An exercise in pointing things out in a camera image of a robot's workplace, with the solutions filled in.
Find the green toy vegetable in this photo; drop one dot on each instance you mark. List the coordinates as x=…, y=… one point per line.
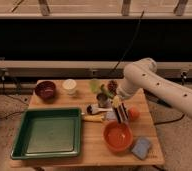
x=106, y=92

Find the small metal cup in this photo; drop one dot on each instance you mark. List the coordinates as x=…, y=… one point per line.
x=102, y=100

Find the orange plastic bowl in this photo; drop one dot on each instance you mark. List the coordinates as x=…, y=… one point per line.
x=118, y=137

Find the white paper cup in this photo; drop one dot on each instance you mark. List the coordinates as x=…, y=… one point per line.
x=69, y=85

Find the blue sponge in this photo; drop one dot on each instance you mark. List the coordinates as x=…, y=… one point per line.
x=141, y=148

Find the yellow corn cob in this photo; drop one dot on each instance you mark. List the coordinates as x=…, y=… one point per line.
x=92, y=118

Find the green plastic tray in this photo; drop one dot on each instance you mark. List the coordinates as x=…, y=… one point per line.
x=48, y=133

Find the dark red bowl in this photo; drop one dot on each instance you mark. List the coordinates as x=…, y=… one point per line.
x=45, y=90

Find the light green cup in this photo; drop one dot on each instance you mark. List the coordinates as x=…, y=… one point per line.
x=95, y=86

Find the orange fruit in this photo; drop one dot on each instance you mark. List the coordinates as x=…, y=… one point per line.
x=133, y=113

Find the wooden folding table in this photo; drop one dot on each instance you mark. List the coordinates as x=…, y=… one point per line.
x=94, y=152

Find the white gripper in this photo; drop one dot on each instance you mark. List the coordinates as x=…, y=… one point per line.
x=121, y=95

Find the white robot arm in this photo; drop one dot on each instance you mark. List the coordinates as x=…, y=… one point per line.
x=142, y=74

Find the grey folded cloth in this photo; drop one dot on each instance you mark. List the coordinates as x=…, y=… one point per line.
x=110, y=115

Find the brown pine cone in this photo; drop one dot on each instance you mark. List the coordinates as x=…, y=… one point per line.
x=112, y=86

